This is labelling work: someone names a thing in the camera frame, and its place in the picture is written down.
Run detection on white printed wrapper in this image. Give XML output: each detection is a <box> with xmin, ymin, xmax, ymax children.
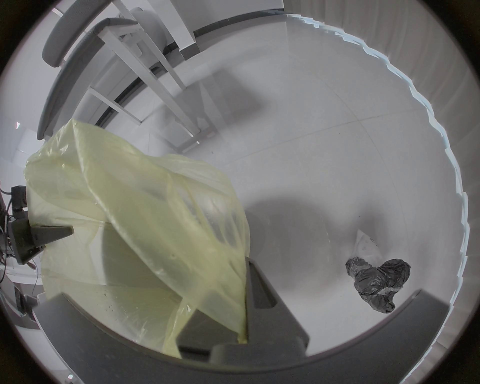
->
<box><xmin>352</xmin><ymin>229</ymin><xmax>380</xmax><ymax>263</ymax></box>

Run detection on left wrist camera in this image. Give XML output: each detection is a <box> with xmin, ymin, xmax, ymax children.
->
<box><xmin>10</xmin><ymin>185</ymin><xmax>29</xmax><ymax>217</ymax></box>

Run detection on white chair dark grey seat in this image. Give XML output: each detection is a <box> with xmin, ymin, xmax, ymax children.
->
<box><xmin>37</xmin><ymin>0</ymin><xmax>220</xmax><ymax>151</ymax></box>

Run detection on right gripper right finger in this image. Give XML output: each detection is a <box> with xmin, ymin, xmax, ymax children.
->
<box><xmin>244</xmin><ymin>256</ymin><xmax>311</xmax><ymax>361</ymax></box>

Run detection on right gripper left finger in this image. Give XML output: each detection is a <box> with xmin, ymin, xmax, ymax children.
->
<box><xmin>175</xmin><ymin>308</ymin><xmax>242</xmax><ymax>362</ymax></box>

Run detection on yellow plastic bag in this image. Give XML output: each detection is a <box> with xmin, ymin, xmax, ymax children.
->
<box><xmin>24</xmin><ymin>119</ymin><xmax>251</xmax><ymax>359</ymax></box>

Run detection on black plastic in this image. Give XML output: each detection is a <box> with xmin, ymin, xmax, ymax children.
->
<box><xmin>345</xmin><ymin>258</ymin><xmax>412</xmax><ymax>314</ymax></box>

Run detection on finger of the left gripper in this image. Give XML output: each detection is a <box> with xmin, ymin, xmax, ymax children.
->
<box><xmin>32</xmin><ymin>224</ymin><xmax>74</xmax><ymax>250</ymax></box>

